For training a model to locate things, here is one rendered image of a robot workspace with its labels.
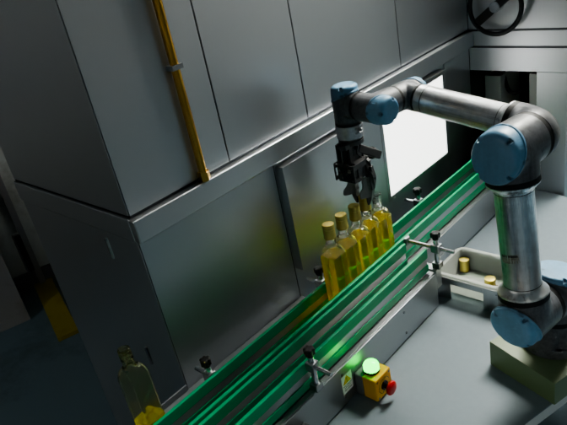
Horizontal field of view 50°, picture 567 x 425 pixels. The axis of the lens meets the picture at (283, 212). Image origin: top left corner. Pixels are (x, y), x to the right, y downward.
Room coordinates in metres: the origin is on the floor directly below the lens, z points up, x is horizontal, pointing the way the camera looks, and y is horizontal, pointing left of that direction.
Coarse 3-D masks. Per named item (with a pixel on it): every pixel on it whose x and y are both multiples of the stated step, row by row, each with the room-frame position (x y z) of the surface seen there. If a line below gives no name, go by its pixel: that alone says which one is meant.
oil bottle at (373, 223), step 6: (372, 216) 1.60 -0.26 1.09; (366, 222) 1.58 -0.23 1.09; (372, 222) 1.58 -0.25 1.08; (378, 222) 1.59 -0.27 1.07; (372, 228) 1.57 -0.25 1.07; (378, 228) 1.59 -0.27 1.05; (372, 234) 1.57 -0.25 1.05; (378, 234) 1.58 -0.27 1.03; (372, 240) 1.56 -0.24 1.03; (378, 240) 1.58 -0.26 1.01; (372, 246) 1.56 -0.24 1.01; (378, 246) 1.58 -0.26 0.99; (378, 252) 1.58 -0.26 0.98; (378, 258) 1.57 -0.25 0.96
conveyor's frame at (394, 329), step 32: (448, 224) 1.82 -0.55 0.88; (480, 224) 1.95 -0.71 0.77; (416, 288) 1.49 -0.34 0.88; (384, 320) 1.37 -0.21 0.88; (416, 320) 1.46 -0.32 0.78; (352, 352) 1.27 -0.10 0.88; (384, 352) 1.35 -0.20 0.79; (352, 384) 1.24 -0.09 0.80; (288, 416) 1.09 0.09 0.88; (320, 416) 1.15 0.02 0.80
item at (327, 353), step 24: (408, 264) 1.50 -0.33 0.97; (384, 288) 1.40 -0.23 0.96; (408, 288) 1.48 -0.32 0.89; (360, 312) 1.32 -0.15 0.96; (384, 312) 1.39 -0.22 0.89; (336, 336) 1.25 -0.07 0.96; (360, 336) 1.31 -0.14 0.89; (336, 360) 1.24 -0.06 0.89; (288, 384) 1.12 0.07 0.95; (264, 408) 1.06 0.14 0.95; (288, 408) 1.11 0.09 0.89
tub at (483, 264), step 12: (456, 252) 1.70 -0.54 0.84; (468, 252) 1.69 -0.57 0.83; (480, 252) 1.67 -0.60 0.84; (444, 264) 1.64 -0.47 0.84; (456, 264) 1.69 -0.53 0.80; (480, 264) 1.66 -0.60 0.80; (492, 264) 1.63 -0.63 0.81; (444, 276) 1.59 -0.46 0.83; (456, 276) 1.56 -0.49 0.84; (468, 276) 1.65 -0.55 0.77; (480, 276) 1.64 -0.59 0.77; (492, 288) 1.47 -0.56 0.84
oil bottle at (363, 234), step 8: (352, 232) 1.54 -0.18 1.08; (360, 232) 1.53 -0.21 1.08; (368, 232) 1.55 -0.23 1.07; (360, 240) 1.52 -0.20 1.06; (368, 240) 1.54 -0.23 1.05; (360, 248) 1.52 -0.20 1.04; (368, 248) 1.54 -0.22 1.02; (360, 256) 1.52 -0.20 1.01; (368, 256) 1.53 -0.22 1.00; (368, 264) 1.53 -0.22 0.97
